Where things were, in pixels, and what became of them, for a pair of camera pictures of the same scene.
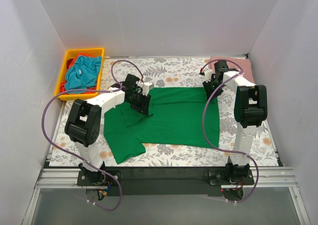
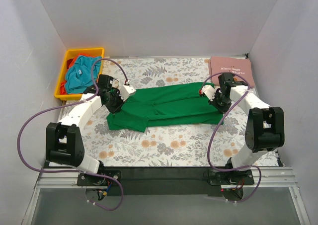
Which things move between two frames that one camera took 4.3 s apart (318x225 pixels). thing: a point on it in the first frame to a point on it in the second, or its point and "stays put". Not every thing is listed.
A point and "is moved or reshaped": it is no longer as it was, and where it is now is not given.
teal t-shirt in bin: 83,73 stays put
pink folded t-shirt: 244,62 stays put
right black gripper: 212,91 to 219,106
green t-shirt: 175,118 is moved or reshaped
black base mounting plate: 163,181 stays put
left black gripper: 140,104 to 115,106
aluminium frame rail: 275,177 stays put
